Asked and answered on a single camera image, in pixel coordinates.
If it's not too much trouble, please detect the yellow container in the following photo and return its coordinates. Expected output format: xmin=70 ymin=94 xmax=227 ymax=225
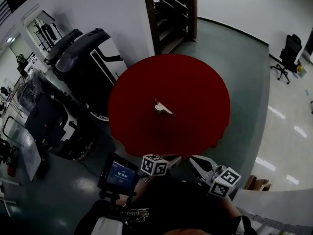
xmin=296 ymin=65 xmax=308 ymax=78

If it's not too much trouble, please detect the grey flat panel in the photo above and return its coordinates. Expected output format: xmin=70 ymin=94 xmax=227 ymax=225
xmin=19 ymin=131 xmax=43 ymax=182

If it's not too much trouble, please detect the person's left forearm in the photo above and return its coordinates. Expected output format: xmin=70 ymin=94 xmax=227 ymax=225
xmin=116 ymin=176 xmax=153 ymax=207

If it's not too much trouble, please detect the brown cardboard box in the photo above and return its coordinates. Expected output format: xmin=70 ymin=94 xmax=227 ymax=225
xmin=244 ymin=174 xmax=272 ymax=192

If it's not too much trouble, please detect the person's right forearm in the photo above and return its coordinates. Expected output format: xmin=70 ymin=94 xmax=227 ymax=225
xmin=220 ymin=196 xmax=243 ymax=221

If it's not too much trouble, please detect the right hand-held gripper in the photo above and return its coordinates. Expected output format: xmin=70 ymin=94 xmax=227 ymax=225
xmin=188 ymin=156 xmax=242 ymax=200

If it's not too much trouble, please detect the person's black printed shirt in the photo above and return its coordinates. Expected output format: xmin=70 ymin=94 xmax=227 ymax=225
xmin=79 ymin=175 xmax=259 ymax=235

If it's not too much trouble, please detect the small beige object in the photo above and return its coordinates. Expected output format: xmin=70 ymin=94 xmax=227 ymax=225
xmin=154 ymin=98 xmax=173 ymax=115

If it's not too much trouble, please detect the dark wooden staircase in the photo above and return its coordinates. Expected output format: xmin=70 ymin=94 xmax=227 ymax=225
xmin=143 ymin=0 xmax=198 ymax=56

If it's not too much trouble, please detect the black and white vehicle body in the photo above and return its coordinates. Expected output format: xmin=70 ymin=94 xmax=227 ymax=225
xmin=23 ymin=92 xmax=110 ymax=162

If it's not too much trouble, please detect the red round table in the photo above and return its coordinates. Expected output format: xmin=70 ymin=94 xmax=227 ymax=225
xmin=107 ymin=53 xmax=231 ymax=157

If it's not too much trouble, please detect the black office chair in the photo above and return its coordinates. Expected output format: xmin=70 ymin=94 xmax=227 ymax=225
xmin=269 ymin=33 xmax=303 ymax=85

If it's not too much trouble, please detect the black and white car shell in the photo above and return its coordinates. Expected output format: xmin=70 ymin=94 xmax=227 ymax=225
xmin=43 ymin=27 xmax=126 ymax=86

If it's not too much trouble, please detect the white curved counter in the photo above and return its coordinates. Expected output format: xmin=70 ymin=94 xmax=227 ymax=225
xmin=232 ymin=188 xmax=313 ymax=235

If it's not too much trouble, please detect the black monitor with blue screen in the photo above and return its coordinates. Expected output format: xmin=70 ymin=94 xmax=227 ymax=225
xmin=97 ymin=152 xmax=140 ymax=209

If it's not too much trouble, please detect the black plastic-wrapped machine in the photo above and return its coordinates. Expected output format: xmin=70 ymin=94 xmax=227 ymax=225
xmin=17 ymin=68 xmax=71 ymax=115

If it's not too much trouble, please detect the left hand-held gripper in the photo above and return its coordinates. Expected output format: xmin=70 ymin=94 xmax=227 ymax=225
xmin=140 ymin=153 xmax=183 ymax=178

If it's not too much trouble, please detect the black metal rack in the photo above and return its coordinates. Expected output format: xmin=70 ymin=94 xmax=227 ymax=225
xmin=31 ymin=10 xmax=63 ymax=51

